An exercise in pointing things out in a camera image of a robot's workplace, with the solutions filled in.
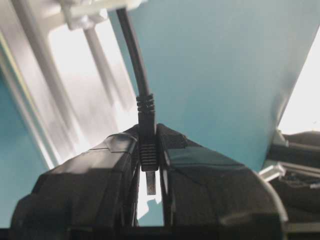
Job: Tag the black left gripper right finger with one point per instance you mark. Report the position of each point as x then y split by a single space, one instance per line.
207 195

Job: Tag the teal table cloth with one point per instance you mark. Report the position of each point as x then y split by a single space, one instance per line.
221 71

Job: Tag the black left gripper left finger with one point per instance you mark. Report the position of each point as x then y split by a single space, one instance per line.
96 189

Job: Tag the silver aluminium rail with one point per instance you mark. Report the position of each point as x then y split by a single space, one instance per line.
67 83

